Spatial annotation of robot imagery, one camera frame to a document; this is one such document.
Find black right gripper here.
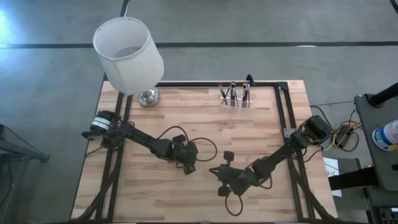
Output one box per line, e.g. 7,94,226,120
208,150,254,198

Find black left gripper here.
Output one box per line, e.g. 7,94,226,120
169,133,200,175

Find clear acrylic organizer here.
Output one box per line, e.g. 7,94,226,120
219,83,253,109

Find white paper sheet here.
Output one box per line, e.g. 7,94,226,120
322,157,343,198

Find white shade silver table lamp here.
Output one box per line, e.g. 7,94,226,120
92,16,165,109

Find black bar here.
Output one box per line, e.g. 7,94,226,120
328,166,376,192

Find gray cart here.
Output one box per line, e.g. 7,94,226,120
353,93,398,191

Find gray chair base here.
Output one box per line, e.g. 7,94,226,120
0,123,50,164

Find white blue wipes canister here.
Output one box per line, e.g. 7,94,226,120
371,119,398,152

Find black pole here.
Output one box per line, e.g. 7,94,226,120
366,81,398,107

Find black left wrist camera cable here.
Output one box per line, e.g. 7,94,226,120
155,125,218,163

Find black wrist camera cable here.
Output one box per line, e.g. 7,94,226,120
155,125,218,163
224,192,244,218

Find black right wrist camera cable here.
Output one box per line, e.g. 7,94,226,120
224,192,244,218

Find black cable bundle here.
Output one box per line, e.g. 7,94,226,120
287,147,338,222
74,146,124,222

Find black box yellow cables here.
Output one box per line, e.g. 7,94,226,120
333,123,361,153

